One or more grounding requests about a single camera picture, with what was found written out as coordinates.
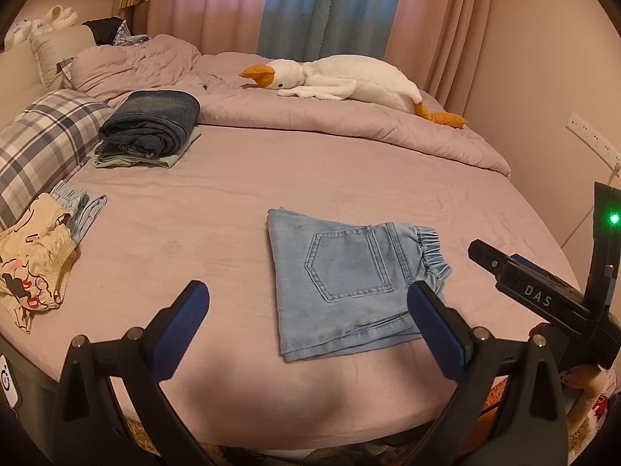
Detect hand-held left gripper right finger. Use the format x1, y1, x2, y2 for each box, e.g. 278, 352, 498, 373
406, 280, 571, 466

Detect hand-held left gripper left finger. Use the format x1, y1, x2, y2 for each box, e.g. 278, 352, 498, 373
51, 280, 214, 466

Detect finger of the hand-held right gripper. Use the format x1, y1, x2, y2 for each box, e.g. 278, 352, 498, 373
509, 254, 587, 303
468, 239, 597, 336

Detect light blue denim pants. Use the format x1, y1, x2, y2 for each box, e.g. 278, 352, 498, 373
267, 208, 453, 363

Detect person's right forearm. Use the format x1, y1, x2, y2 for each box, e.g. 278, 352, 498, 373
558, 365, 613, 423

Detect pink bed sheet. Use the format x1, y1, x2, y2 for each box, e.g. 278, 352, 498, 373
0, 121, 583, 452

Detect light blue striped shorts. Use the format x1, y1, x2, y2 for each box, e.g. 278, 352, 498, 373
50, 179, 108, 246

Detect cream printed shorts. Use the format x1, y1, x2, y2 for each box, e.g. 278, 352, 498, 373
0, 193, 81, 335

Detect folded light green garment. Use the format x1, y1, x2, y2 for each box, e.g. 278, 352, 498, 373
94, 127, 202, 170

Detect white round device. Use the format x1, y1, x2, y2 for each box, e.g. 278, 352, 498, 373
0, 352, 23, 411

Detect folded dark blue jeans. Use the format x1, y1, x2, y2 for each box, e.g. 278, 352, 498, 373
98, 90, 201, 160

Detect pink quilt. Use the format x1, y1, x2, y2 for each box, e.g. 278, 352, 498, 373
70, 34, 512, 180

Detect blue plaid pillow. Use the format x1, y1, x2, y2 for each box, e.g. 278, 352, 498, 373
0, 90, 114, 231

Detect pink curtain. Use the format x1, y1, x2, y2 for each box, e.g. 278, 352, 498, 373
383, 0, 496, 112
146, 0, 272, 54

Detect white goose plush toy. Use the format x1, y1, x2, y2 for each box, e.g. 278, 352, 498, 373
239, 55, 469, 129

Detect blue checked shirt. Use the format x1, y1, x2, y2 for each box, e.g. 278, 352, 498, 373
113, 20, 151, 48

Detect beige pillow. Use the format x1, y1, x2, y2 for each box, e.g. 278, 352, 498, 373
30, 26, 98, 92

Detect dark clothing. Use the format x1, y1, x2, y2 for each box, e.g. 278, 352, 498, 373
82, 17, 128, 45

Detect blue curtain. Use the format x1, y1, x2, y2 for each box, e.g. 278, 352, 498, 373
257, 0, 409, 61

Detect white cable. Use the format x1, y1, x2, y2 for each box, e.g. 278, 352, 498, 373
560, 162, 621, 249

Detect white wall power strip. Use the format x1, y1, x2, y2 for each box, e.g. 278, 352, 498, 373
566, 111, 621, 168

